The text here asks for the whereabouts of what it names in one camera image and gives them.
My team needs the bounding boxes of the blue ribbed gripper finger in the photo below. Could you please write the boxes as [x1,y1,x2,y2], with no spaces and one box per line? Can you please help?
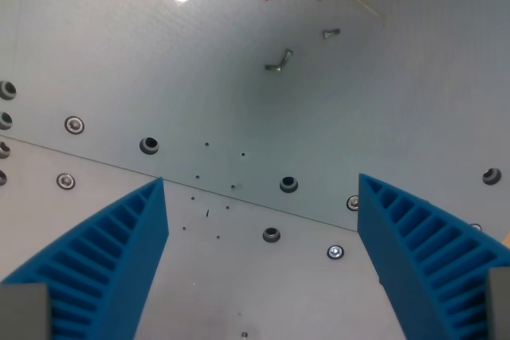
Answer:
[357,173,510,340]
[0,177,169,340]

